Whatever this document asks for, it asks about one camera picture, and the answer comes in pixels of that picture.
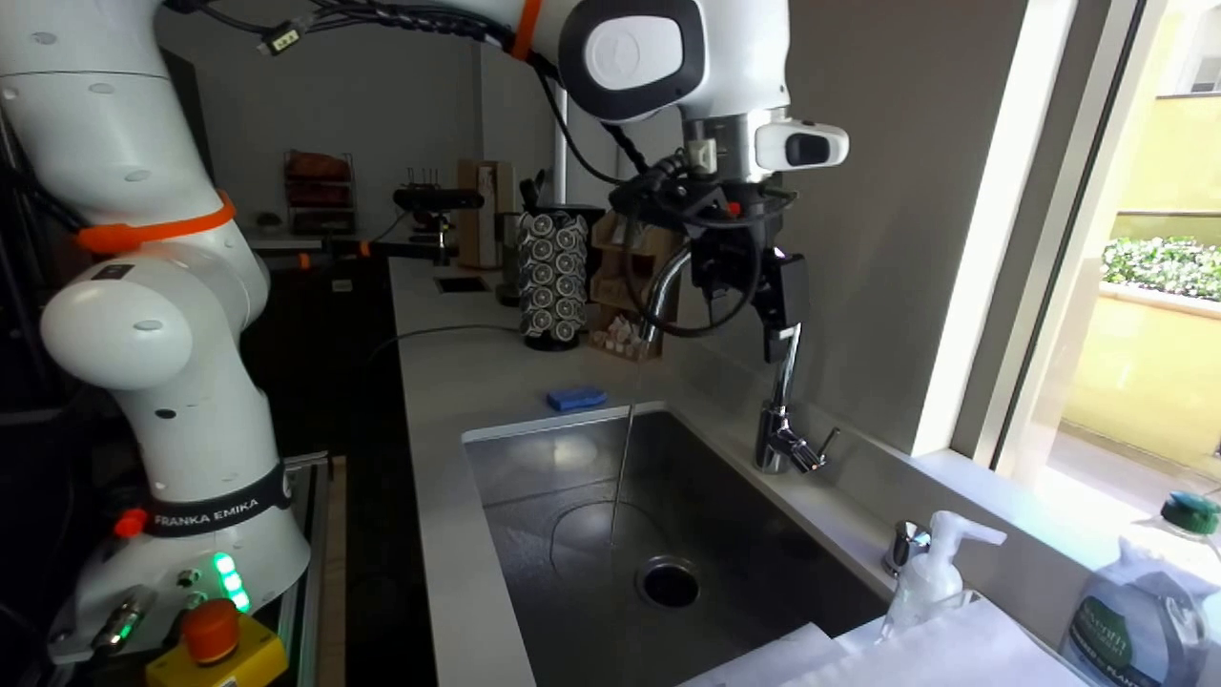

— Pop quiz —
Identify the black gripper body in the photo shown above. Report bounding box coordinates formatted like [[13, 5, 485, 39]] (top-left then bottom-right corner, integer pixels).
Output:
[[691, 184, 793, 292]]

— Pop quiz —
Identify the chrome gooseneck kitchen faucet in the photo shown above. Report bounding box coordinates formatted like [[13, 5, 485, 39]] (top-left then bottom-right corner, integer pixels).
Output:
[[615, 240, 845, 482]]

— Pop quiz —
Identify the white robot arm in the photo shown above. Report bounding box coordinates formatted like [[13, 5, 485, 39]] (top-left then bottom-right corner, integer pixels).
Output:
[[0, 0, 853, 666]]

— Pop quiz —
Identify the brown cardboard box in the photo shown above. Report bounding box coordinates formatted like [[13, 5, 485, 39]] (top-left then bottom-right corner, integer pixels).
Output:
[[587, 213, 678, 359]]

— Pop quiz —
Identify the coffee capsule rack holder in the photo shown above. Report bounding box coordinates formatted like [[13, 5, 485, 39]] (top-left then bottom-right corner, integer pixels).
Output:
[[518, 213, 587, 351]]

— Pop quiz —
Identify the blue sponge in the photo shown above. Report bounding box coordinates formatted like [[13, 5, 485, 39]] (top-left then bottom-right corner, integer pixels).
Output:
[[546, 387, 606, 412]]

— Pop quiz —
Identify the small chrome sink button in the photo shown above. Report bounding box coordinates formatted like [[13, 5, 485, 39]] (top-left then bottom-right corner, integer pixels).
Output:
[[883, 518, 932, 571]]

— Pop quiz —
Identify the stainless steel sink basin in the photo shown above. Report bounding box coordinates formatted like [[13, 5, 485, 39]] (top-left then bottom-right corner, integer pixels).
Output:
[[465, 412, 884, 687]]

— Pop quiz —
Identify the white pump soap dispenser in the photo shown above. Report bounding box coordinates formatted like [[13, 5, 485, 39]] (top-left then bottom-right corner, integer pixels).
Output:
[[884, 511, 1008, 629]]

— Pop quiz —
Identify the clear dish soap bottle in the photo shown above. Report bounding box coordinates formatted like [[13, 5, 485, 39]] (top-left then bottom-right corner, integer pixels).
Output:
[[1057, 491, 1221, 687]]

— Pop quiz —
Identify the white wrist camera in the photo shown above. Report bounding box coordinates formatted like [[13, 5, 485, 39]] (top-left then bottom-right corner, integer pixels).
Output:
[[752, 118, 853, 177]]

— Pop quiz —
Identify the black camera on stand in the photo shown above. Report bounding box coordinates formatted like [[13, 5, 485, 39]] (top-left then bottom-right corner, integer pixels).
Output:
[[395, 184, 485, 263]]

